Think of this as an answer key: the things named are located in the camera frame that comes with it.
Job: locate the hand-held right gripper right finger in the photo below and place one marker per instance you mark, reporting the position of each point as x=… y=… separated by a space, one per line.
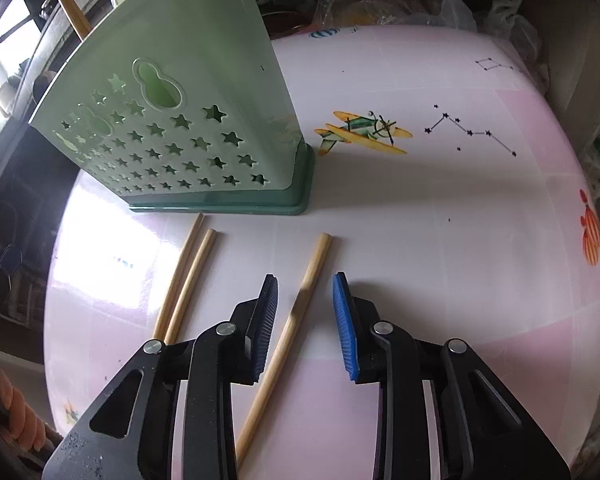
x=344 y=330

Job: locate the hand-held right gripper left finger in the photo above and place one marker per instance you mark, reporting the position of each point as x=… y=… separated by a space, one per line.
x=265 y=330

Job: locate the wooden chopstick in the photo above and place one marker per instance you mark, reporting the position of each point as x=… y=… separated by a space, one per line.
x=310 y=275
x=180 y=275
x=75 y=12
x=192 y=285

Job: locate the mint green utensil holder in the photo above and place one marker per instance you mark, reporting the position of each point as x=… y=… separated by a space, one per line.
x=205 y=60

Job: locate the person's left hand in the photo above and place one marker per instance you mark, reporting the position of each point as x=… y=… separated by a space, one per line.
x=22 y=412

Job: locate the window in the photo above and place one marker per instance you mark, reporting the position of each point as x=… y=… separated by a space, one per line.
x=5 y=45

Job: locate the clear bag with food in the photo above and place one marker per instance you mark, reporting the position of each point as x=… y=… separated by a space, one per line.
x=370 y=2

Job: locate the white plastic bag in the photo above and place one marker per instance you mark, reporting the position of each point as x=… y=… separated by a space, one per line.
x=515 y=30

